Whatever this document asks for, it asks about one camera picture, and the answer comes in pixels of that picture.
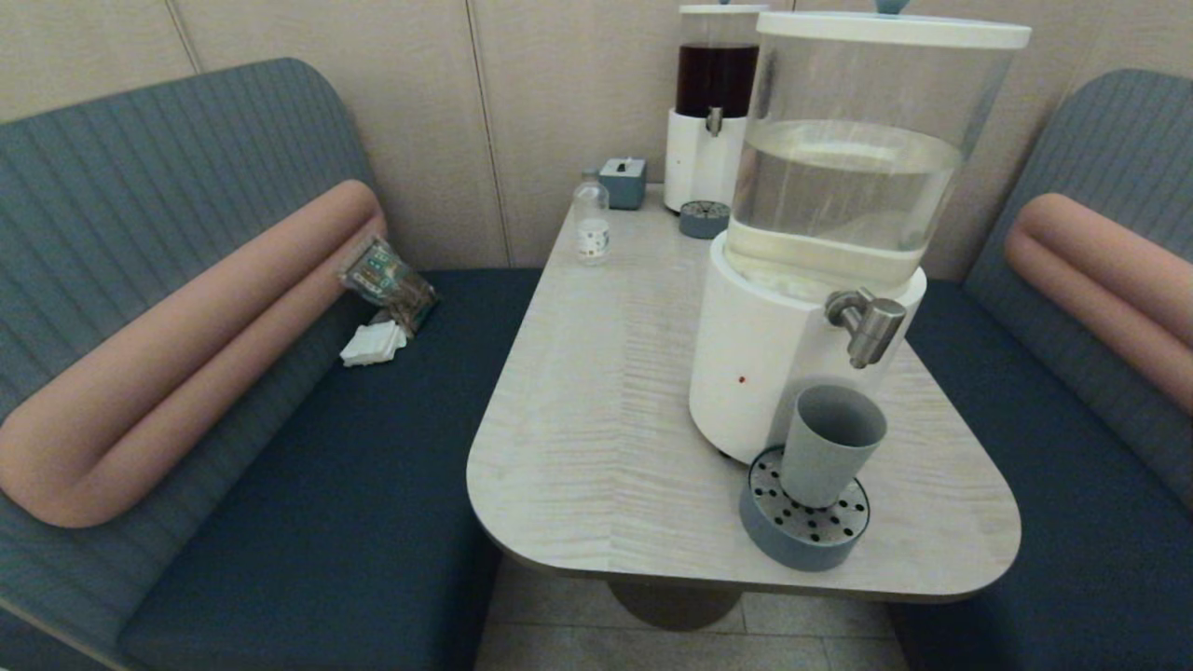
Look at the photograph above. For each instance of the clear water dispenser white base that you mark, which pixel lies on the clear water dispenser white base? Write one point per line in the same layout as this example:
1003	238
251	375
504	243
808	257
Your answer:
792	354

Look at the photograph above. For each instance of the grey-blue plastic cup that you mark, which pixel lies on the grey-blue plastic cup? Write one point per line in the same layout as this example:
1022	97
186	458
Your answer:
825	447

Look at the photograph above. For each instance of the clear plastic bottle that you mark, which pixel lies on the clear plastic bottle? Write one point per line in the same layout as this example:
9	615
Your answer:
592	224

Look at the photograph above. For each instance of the small blue tissue box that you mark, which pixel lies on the small blue tissue box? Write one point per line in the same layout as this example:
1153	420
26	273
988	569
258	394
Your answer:
623	184

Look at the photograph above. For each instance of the blue round drip tray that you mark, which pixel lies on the blue round drip tray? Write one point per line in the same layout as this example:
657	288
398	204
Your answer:
792	545
704	222

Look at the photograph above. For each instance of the shiny printed snack packet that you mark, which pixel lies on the shiny printed snack packet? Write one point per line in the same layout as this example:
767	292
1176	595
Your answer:
387	280

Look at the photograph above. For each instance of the white paper napkin stack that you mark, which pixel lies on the white paper napkin stack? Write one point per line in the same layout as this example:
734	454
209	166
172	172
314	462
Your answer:
373	345

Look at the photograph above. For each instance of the dark beverage dispenser white base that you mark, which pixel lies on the dark beverage dispenser white base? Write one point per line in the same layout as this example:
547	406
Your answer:
708	84

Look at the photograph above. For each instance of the blue upholstered booth sofa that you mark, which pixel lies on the blue upholstered booth sofa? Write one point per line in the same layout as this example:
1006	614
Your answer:
354	485
1072	522

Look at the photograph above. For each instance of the pink cylindrical bolster cushion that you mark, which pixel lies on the pink cylindrical bolster cushion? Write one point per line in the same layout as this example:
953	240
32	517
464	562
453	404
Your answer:
1100	270
186	354

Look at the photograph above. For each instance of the bronze table pedestal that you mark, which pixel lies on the bronze table pedestal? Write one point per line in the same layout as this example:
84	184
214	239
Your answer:
673	606

